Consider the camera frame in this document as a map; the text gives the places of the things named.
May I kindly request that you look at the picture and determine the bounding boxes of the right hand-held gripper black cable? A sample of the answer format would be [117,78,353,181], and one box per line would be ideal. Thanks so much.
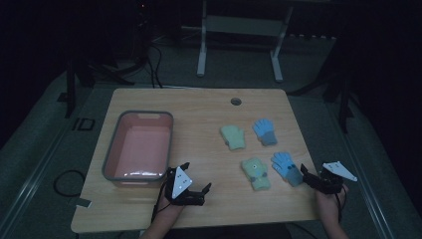
[333,188,348,224]

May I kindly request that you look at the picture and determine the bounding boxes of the plain green glove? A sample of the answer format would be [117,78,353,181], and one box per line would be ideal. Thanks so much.
[219,124,247,151]

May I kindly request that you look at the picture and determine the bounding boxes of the left hand-held gripper black cable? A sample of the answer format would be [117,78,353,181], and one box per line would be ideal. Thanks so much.
[150,177,171,224]

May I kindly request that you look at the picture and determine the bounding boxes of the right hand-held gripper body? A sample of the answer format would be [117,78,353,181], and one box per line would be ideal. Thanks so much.
[312,160,359,196]

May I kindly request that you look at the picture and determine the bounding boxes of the person's left hand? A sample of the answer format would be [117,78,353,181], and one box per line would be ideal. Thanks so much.
[154,193,187,218]

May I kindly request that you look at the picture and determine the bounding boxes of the hand-held gripper black cable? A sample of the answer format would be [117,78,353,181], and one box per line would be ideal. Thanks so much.
[150,177,171,224]
[333,188,348,224]

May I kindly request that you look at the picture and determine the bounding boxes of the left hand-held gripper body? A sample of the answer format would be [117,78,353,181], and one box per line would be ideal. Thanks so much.
[164,164,206,207]

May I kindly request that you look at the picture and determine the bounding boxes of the blue glove with dark dots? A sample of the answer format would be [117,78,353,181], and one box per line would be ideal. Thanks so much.
[270,151,305,188]

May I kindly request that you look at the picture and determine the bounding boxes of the white metal desk frame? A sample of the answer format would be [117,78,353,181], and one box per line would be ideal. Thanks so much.
[196,0,295,84]

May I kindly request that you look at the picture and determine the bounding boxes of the plain blue glove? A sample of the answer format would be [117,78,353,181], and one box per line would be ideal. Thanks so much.
[252,118,279,147]

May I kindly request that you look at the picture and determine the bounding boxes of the black metal stand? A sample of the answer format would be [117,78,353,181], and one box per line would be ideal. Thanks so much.
[63,56,135,120]
[322,49,355,134]

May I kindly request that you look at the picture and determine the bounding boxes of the person's right hand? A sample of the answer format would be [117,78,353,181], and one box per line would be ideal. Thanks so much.
[315,183,350,218]

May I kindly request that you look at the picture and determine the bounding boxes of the black floor cables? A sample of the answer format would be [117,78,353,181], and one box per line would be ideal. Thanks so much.
[144,41,164,90]

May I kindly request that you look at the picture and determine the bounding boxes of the black cable loop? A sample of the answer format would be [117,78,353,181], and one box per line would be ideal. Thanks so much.
[53,169,87,198]

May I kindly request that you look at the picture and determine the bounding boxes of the green glove with face print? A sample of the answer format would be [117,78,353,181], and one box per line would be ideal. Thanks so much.
[240,156,272,192]

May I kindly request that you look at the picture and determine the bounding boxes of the grey tape piece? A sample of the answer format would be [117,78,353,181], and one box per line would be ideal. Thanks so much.
[69,197,93,209]

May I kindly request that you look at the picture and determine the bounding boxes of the pink basin with grey rim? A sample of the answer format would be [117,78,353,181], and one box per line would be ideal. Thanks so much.
[102,110,175,188]

